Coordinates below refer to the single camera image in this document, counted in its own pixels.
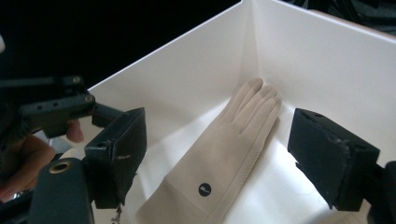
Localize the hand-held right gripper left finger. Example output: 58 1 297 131
84 106 148 210

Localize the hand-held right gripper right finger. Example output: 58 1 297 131
287 107 381 213

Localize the white box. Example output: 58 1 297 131
59 0 396 224

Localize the beige glove with black dot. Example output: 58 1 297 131
135 77 283 224

